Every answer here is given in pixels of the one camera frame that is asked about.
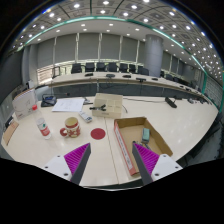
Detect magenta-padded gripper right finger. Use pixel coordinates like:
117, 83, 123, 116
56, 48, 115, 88
131, 141, 184, 185

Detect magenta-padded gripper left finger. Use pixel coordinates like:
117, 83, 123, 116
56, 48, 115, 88
43, 142, 92, 185

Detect clear red-capped water bottle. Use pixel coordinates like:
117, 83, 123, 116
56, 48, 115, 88
31, 104, 53, 140

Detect open brown cardboard box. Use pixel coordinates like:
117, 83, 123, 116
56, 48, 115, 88
113, 116, 174, 177

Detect teal eraser block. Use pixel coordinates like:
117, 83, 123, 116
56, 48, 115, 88
141, 127, 151, 144

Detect red mug with cream flowers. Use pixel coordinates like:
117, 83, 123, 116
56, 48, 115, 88
59, 116, 82, 139

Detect flat round red coaster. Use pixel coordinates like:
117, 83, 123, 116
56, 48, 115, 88
90, 127, 107, 141

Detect white remote control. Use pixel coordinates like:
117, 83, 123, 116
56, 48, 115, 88
78, 110, 93, 124

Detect white printed paper sheet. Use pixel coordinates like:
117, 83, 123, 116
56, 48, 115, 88
51, 97, 86, 113

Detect small black clip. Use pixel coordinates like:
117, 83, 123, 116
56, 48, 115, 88
89, 104, 107, 112

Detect black table microphone unit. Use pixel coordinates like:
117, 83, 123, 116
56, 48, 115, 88
164, 96, 178, 109

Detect black desk phone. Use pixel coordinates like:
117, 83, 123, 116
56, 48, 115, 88
40, 94, 58, 108

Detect cream compartment box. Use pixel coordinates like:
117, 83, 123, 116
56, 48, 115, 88
91, 92, 124, 120

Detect flat brown cardboard piece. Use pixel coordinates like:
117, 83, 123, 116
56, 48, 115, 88
2, 119, 20, 146

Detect white carton box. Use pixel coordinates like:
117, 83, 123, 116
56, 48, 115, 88
12, 88, 38, 121

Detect long curved conference desk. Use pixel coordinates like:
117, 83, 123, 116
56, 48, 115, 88
49, 70, 206, 98

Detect group of black office chairs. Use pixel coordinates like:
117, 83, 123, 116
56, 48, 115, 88
70, 61, 188, 84

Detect group of ceiling lights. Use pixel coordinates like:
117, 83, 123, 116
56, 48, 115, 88
13, 0, 224, 79

